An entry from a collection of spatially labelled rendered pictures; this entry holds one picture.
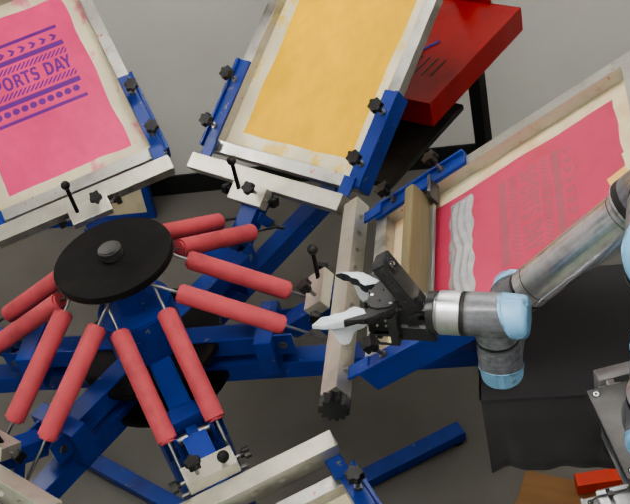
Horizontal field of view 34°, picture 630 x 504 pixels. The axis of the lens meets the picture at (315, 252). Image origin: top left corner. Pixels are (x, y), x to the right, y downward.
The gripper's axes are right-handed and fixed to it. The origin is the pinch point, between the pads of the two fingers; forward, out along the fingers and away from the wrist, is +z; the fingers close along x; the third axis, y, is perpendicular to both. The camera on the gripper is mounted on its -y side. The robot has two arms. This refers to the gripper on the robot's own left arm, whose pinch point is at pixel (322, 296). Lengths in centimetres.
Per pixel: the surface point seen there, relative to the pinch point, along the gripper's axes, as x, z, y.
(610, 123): 81, -43, 9
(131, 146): 120, 107, 36
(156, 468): 95, 120, 156
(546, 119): 92, -27, 14
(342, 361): 37, 14, 47
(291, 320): 59, 35, 54
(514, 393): 52, -22, 66
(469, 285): 51, -14, 35
